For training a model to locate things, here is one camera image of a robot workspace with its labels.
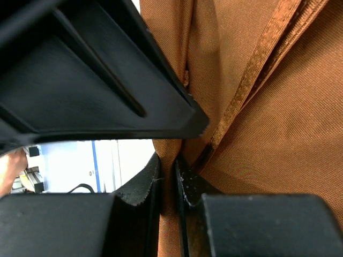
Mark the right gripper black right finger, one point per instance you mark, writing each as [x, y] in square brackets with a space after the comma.
[212, 223]

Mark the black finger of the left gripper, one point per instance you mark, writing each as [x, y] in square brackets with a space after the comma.
[87, 70]

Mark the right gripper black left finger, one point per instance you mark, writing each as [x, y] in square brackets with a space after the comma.
[122, 223]

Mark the orange-brown cloth napkin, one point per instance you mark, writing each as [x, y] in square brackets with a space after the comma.
[268, 74]

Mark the person's bare hand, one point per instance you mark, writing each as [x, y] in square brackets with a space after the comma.
[16, 162]

